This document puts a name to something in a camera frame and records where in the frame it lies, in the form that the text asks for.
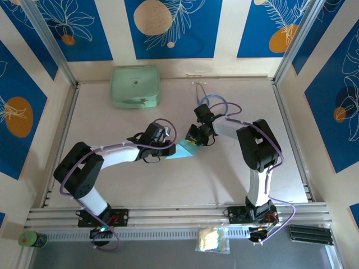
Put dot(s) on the light blue paper sheet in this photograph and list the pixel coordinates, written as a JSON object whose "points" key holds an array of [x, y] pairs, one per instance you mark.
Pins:
{"points": [[182, 152]]}

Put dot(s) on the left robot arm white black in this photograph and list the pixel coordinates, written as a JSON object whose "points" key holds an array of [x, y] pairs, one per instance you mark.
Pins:
{"points": [[120, 155]]}

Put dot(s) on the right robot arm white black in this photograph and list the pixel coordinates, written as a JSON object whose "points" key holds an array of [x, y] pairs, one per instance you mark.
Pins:
{"points": [[258, 190]]}

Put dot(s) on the blue stethoscope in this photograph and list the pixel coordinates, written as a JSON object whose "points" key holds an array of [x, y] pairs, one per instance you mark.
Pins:
{"points": [[214, 95]]}

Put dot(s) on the mint green zipper pouch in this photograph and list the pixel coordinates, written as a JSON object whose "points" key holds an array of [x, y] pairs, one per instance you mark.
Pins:
{"points": [[134, 84]]}

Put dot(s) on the clear bag with yellow contents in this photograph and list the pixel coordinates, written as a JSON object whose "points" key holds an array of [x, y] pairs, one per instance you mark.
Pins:
{"points": [[209, 239]]}

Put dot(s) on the black ribbed block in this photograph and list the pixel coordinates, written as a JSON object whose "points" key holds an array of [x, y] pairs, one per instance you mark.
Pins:
{"points": [[308, 234]]}

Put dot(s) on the green can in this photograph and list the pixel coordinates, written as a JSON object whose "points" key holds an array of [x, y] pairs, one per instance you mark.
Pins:
{"points": [[28, 238]]}

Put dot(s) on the wide aluminium frame rail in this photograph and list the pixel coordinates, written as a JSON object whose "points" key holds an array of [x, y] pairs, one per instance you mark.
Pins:
{"points": [[174, 215]]}

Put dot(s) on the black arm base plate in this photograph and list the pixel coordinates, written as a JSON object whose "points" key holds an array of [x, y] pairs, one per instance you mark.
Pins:
{"points": [[122, 217], [235, 214]]}

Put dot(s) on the aluminium table side rail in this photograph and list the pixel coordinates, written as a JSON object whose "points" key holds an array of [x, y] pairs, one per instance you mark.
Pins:
{"points": [[293, 140], [61, 140]]}

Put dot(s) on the blue floral wall poster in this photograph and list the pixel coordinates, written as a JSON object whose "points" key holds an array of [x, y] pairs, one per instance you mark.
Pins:
{"points": [[182, 42], [16, 84], [84, 42], [258, 28], [331, 126]]}

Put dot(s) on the aluminium corner post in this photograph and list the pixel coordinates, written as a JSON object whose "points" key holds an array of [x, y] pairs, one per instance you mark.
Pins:
{"points": [[54, 49], [298, 42]]}

